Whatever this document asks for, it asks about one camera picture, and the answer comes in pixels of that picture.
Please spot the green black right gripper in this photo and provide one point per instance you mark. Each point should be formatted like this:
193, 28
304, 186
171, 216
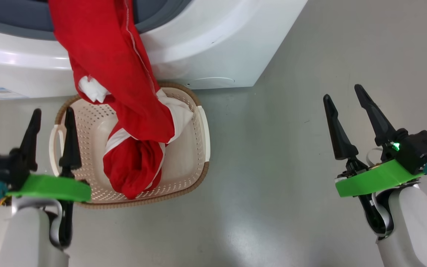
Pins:
376, 180

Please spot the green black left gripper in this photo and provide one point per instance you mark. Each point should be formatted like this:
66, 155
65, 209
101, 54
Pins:
50, 187

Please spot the red and white garment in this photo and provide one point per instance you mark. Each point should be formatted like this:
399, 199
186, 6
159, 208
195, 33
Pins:
106, 55

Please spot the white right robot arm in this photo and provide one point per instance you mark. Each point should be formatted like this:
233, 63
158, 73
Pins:
410, 230

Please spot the cream perforated basket brown rim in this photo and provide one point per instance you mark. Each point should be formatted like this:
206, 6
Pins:
184, 159

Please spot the white front-load washing machine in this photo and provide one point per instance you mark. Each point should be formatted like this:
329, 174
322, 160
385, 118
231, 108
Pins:
217, 44

